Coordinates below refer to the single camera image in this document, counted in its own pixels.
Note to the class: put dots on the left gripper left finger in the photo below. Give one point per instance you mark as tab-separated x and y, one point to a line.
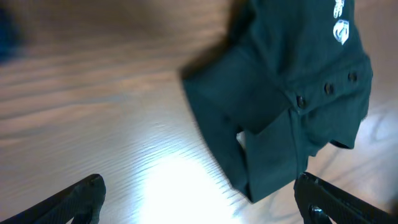
79	203

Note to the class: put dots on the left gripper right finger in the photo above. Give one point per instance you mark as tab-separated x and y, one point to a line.
321	202

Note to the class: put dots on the black t-shirt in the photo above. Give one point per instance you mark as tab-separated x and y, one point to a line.
294	78

